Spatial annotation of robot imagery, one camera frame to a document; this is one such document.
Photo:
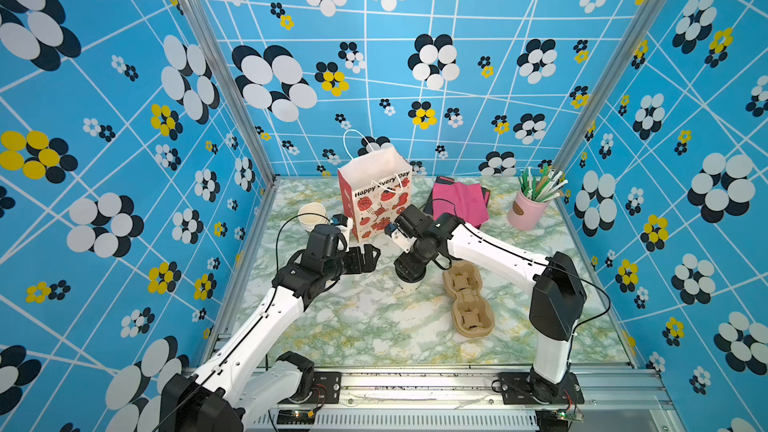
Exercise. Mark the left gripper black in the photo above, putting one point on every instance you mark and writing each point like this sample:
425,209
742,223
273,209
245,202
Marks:
370,262

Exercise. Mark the black coffee cup lid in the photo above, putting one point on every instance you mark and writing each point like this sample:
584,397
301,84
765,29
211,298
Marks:
410,271

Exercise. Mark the red white gift bag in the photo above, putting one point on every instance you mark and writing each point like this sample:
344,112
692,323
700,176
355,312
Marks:
376,186

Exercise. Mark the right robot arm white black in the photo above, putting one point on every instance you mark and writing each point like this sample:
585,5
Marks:
555,289

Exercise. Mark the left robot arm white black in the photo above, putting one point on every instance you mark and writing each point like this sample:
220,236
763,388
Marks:
226,393

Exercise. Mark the pink napkin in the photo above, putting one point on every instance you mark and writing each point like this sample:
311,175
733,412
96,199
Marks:
459,201

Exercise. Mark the green white paper cup stack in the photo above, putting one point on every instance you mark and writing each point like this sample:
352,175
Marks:
312,214

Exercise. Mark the brown cardboard cup carrier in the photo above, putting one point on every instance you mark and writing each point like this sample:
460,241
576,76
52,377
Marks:
471,313

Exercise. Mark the pink straw holder cup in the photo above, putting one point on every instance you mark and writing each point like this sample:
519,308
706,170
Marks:
524,213

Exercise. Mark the white green straws bundle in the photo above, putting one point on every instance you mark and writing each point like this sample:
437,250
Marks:
544,187

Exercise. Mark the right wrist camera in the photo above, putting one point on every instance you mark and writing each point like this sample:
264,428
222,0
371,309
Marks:
398,238

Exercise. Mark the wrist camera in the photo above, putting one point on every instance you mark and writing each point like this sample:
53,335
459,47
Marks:
398,238
345,225

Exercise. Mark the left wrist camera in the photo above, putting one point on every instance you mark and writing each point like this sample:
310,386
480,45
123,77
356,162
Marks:
345,225

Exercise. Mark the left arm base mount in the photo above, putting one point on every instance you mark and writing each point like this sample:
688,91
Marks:
323,389

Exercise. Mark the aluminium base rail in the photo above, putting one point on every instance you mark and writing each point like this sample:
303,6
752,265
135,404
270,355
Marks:
461,399

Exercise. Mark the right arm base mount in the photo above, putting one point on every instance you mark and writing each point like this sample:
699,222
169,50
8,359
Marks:
528,388

